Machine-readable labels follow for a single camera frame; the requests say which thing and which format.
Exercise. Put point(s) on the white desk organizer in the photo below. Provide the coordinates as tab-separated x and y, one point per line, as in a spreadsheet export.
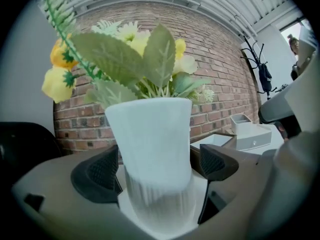
252	139

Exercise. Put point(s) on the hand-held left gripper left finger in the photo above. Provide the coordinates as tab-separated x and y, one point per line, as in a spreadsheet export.
97	179

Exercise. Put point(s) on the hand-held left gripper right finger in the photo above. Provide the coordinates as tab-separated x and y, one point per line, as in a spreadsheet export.
217	165

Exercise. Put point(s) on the yellow flowers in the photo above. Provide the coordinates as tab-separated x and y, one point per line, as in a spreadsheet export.
152	139

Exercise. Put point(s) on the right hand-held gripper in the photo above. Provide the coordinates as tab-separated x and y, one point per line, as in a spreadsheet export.
275	111

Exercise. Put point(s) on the dark hanging bag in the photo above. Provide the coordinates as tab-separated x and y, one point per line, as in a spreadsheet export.
265	77

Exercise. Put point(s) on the grey refrigerator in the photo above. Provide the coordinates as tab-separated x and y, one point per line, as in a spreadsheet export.
25	84

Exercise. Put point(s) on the white desk with drawers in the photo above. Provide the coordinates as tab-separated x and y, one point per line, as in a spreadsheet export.
123	206

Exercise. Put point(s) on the black coat rack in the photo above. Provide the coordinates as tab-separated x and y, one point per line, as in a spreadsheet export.
250	51

